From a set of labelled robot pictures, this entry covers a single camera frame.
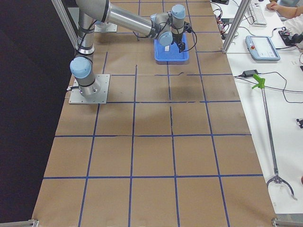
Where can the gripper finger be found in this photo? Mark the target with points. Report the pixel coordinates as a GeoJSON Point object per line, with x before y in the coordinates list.
{"type": "Point", "coordinates": [181, 46]}

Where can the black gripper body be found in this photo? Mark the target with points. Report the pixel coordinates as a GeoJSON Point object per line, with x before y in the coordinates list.
{"type": "Point", "coordinates": [177, 37]}

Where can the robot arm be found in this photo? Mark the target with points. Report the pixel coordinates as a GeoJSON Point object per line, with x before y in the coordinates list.
{"type": "Point", "coordinates": [166, 27]}

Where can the blue plastic tray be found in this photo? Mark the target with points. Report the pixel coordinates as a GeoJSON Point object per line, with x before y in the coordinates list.
{"type": "Point", "coordinates": [173, 56]}

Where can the person's hand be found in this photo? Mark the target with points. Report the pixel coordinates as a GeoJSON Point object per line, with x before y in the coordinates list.
{"type": "Point", "coordinates": [273, 6]}

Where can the black power adapter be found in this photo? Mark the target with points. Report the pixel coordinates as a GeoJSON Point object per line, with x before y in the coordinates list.
{"type": "Point", "coordinates": [249, 73]}

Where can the teach pendant tablet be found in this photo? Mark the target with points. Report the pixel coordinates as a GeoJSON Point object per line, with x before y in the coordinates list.
{"type": "Point", "coordinates": [261, 48]}

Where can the white keyboard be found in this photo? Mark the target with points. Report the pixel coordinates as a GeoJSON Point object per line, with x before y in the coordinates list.
{"type": "Point", "coordinates": [256, 13]}

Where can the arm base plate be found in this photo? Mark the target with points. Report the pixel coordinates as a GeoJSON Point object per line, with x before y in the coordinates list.
{"type": "Point", "coordinates": [105, 27]}
{"type": "Point", "coordinates": [97, 93]}

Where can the aluminium frame post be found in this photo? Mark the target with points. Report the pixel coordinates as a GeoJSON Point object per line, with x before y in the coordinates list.
{"type": "Point", "coordinates": [235, 25]}

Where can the green handled reach grabber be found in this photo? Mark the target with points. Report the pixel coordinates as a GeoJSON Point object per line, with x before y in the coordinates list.
{"type": "Point", "coordinates": [276, 178]}

